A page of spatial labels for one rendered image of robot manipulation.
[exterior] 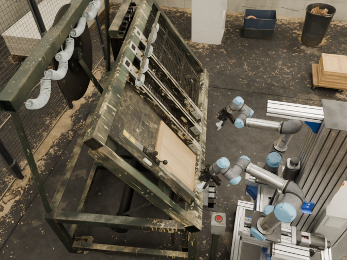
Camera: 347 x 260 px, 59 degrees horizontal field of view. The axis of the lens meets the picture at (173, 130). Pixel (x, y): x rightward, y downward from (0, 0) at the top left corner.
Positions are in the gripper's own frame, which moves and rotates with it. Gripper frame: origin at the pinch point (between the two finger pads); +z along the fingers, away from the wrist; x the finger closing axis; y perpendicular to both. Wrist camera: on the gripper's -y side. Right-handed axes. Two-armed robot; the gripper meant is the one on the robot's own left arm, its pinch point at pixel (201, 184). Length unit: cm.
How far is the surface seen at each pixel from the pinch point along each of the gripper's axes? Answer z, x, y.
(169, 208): 28.9, 13.4, 9.1
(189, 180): 43, -28, -5
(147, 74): 5, -81, 73
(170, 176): 25.8, -10.6, 17.4
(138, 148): 7, -6, 53
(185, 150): 40, -54, 9
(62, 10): -18, -70, 153
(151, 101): 10, -59, 60
